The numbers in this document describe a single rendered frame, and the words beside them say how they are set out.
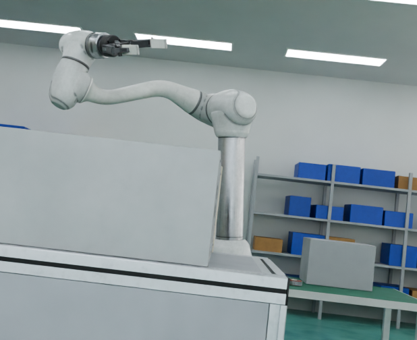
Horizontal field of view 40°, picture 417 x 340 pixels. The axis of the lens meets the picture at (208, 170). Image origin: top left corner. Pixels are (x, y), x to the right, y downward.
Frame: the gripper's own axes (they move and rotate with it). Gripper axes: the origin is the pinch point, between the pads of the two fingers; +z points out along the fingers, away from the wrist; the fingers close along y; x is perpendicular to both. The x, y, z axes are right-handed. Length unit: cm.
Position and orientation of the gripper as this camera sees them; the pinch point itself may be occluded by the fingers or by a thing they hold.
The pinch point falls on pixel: (150, 46)
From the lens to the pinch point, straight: 191.6
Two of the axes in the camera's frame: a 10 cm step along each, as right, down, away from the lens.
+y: -5.9, 3.1, -7.4
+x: -0.7, -9.4, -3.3
